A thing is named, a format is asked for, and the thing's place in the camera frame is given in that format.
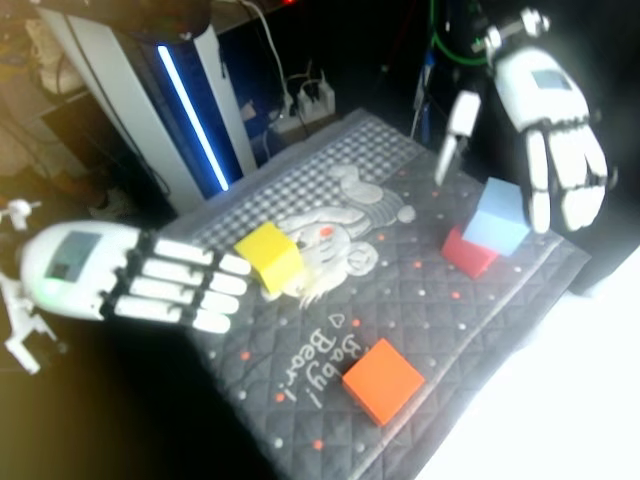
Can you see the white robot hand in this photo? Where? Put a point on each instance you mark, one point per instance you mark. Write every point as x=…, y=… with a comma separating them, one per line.
x=545, y=110
x=90, y=285

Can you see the blue foam cube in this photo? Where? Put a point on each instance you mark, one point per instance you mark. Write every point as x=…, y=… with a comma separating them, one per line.
x=497, y=225

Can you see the yellow foam cube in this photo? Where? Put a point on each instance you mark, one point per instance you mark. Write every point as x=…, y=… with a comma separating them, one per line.
x=270, y=255

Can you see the red foam cube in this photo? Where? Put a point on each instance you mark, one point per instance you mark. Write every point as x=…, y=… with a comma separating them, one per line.
x=470, y=260

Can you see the orange foam cube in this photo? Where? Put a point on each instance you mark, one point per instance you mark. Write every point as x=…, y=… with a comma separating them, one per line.
x=382, y=382

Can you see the white column with blue light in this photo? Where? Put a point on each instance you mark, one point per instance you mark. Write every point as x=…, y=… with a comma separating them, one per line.
x=150, y=110

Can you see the white power strip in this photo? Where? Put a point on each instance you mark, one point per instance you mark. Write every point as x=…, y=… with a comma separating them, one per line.
x=312, y=102

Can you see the grey quilt with bear print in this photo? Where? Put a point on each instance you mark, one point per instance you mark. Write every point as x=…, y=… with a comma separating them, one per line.
x=400, y=310

